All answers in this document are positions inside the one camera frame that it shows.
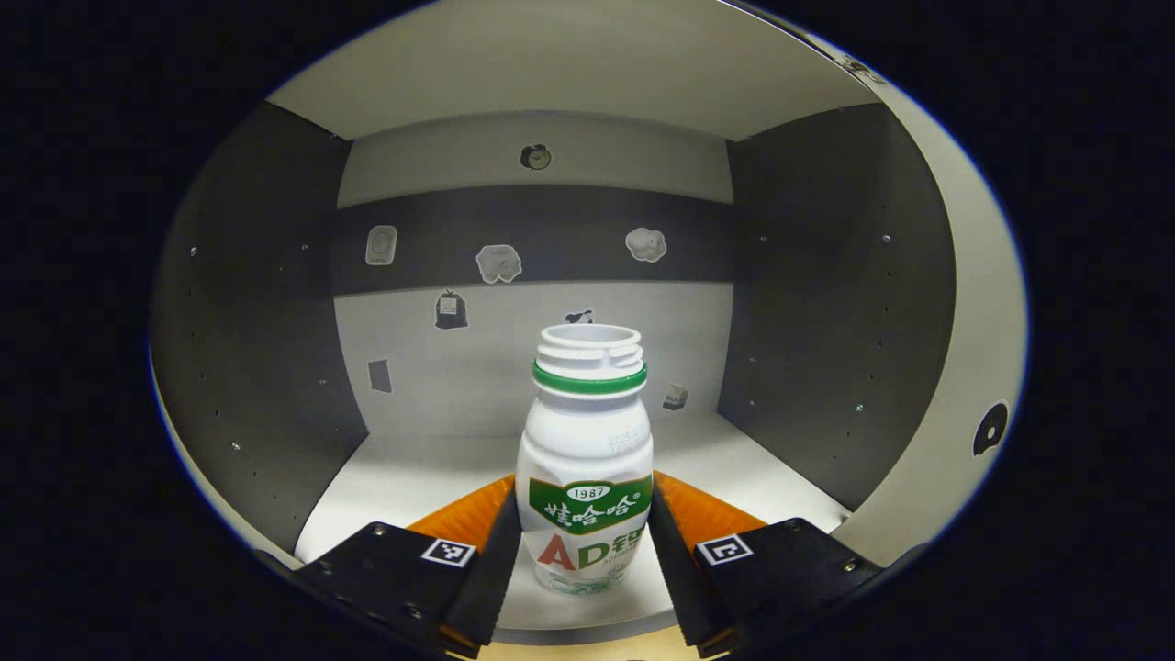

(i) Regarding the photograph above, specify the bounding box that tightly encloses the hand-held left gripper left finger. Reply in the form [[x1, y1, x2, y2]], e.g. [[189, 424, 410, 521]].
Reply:
[[292, 473, 523, 660]]

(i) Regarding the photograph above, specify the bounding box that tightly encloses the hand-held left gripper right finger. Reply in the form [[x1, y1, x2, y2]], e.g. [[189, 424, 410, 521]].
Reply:
[[647, 470, 887, 660]]

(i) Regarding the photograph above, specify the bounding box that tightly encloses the white green label drink bottle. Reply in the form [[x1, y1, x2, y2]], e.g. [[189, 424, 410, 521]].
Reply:
[[516, 323, 655, 596]]

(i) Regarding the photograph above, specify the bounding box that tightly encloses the white and grey cabinet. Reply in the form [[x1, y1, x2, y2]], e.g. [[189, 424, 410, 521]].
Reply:
[[150, 0, 957, 645]]

